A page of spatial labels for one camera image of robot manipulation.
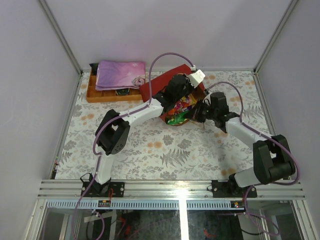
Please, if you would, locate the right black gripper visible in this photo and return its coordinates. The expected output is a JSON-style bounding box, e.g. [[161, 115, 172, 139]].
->
[[183, 99, 218, 124]]

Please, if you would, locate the red paper bag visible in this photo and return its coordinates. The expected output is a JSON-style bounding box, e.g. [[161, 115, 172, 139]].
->
[[139, 64, 206, 122]]

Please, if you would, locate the yellow candy packet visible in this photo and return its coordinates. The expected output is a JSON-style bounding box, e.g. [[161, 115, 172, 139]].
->
[[167, 96, 197, 115]]

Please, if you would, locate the green snack packet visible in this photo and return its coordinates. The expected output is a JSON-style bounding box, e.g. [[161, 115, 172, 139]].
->
[[165, 111, 188, 126]]

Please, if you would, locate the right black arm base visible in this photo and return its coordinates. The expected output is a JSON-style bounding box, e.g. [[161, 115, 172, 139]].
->
[[211, 173, 257, 198]]

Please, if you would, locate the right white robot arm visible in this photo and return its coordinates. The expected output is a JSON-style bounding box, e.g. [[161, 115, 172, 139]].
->
[[184, 92, 296, 198]]

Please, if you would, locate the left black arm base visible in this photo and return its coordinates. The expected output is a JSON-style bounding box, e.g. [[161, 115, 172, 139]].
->
[[80, 173, 125, 199]]

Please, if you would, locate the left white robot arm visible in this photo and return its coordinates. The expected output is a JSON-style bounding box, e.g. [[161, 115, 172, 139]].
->
[[92, 73, 195, 198]]

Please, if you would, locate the floral table mat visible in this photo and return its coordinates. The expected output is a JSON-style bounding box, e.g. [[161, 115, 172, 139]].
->
[[55, 71, 269, 180]]

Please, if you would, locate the purple folded cloth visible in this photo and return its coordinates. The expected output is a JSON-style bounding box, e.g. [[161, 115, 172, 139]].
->
[[95, 60, 146, 91]]

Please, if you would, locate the orange wooden tray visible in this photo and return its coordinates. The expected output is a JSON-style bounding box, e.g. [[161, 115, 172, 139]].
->
[[86, 67, 142, 103]]

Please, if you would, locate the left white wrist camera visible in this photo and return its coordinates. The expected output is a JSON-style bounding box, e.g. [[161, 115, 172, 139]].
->
[[187, 69, 206, 88]]

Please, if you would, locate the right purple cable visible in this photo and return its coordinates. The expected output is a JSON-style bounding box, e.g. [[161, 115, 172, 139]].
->
[[206, 81, 302, 236]]

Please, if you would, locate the purple cable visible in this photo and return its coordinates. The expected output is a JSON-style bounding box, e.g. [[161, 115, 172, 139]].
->
[[206, 81, 302, 236], [71, 51, 196, 240]]

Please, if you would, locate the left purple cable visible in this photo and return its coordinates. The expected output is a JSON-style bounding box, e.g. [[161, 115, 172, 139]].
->
[[71, 51, 196, 240]]

